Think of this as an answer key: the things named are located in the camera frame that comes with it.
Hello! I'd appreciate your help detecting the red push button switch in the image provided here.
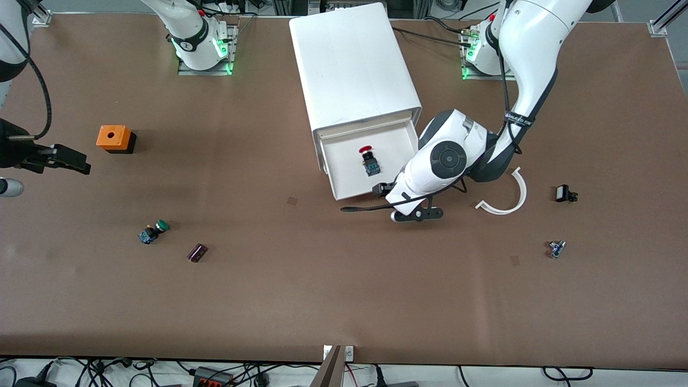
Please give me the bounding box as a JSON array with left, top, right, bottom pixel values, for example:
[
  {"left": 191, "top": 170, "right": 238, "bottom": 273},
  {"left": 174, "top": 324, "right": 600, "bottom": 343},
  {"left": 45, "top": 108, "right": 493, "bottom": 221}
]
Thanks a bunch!
[{"left": 359, "top": 145, "right": 383, "bottom": 178}]

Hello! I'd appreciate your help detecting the white plastic drawer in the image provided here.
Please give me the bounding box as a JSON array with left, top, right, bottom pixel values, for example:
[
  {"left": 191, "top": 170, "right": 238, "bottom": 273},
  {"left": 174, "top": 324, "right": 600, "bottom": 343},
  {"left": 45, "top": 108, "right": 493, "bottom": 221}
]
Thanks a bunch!
[{"left": 316, "top": 118, "right": 421, "bottom": 201}]

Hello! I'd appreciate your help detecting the white plastic drawer cabinet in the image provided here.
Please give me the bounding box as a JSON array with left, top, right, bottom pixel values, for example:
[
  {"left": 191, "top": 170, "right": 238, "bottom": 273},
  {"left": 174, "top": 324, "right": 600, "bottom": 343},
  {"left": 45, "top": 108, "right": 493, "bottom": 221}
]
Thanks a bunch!
[{"left": 289, "top": 2, "right": 424, "bottom": 174}]

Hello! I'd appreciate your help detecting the white curved plastic strip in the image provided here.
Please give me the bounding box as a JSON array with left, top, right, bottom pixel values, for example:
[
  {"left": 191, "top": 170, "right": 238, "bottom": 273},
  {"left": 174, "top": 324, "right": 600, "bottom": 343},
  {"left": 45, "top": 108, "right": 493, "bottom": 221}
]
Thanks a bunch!
[{"left": 475, "top": 167, "right": 528, "bottom": 216}]

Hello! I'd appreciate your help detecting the black power strip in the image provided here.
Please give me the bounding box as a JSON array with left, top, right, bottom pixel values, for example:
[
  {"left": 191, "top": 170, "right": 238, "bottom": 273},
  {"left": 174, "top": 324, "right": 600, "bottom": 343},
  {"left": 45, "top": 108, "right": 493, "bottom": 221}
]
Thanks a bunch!
[{"left": 192, "top": 366, "right": 235, "bottom": 387}]

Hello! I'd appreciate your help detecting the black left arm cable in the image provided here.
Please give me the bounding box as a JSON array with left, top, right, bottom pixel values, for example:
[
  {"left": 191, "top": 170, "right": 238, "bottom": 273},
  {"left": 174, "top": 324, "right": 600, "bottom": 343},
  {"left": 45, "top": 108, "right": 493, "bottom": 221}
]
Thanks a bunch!
[{"left": 341, "top": 32, "right": 525, "bottom": 213}]

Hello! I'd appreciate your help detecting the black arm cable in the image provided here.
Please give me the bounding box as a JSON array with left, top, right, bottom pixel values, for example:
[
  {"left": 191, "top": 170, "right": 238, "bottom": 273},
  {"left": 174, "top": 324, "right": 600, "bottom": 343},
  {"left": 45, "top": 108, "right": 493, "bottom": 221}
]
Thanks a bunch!
[
  {"left": 341, "top": 32, "right": 525, "bottom": 213},
  {"left": 0, "top": 24, "right": 53, "bottom": 141}
]

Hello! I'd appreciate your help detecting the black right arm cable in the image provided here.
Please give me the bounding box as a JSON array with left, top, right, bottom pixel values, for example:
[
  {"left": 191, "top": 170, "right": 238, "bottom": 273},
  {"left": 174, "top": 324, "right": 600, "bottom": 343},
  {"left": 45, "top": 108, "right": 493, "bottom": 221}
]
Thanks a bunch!
[{"left": 0, "top": 24, "right": 53, "bottom": 141}]

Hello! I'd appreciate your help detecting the orange button enclosure box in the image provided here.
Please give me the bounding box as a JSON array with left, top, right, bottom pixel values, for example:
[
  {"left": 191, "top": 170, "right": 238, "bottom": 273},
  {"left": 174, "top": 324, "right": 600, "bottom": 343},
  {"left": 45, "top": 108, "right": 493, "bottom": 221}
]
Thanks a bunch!
[{"left": 96, "top": 125, "right": 137, "bottom": 155}]

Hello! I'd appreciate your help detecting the green push button switch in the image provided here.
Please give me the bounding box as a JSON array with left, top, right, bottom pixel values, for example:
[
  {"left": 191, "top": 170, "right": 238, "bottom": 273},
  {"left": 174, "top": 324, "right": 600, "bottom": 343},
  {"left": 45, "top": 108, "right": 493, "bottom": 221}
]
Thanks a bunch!
[{"left": 138, "top": 219, "right": 170, "bottom": 245}]

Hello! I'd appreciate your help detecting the aluminium corner frame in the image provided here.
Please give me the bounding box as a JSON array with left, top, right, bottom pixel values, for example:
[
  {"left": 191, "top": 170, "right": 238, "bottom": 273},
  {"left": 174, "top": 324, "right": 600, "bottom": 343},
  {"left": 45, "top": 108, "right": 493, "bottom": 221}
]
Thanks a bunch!
[
  {"left": 648, "top": 4, "right": 679, "bottom": 37},
  {"left": 30, "top": 0, "right": 53, "bottom": 26}
]

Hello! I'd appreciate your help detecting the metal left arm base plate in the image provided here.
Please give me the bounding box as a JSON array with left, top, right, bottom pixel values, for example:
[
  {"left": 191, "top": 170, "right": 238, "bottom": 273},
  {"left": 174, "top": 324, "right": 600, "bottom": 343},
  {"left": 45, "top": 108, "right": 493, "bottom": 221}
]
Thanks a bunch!
[{"left": 461, "top": 27, "right": 519, "bottom": 82}]

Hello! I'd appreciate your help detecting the black table cable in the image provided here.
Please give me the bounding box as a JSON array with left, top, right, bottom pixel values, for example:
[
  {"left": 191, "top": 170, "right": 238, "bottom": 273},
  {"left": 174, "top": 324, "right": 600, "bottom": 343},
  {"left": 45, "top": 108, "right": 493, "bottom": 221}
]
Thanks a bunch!
[
  {"left": 392, "top": 26, "right": 475, "bottom": 47},
  {"left": 424, "top": 16, "right": 475, "bottom": 35}
]

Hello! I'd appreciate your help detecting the brown wooden post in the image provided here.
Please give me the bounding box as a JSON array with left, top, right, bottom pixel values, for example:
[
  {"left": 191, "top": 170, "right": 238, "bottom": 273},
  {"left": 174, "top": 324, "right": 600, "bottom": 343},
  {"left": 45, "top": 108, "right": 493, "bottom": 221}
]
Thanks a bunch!
[{"left": 310, "top": 345, "right": 343, "bottom": 387}]

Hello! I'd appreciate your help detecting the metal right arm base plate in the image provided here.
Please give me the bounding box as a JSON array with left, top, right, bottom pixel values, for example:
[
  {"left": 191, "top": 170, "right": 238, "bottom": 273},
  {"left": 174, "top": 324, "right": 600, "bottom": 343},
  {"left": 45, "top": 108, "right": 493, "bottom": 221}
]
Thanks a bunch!
[{"left": 176, "top": 23, "right": 238, "bottom": 76}]

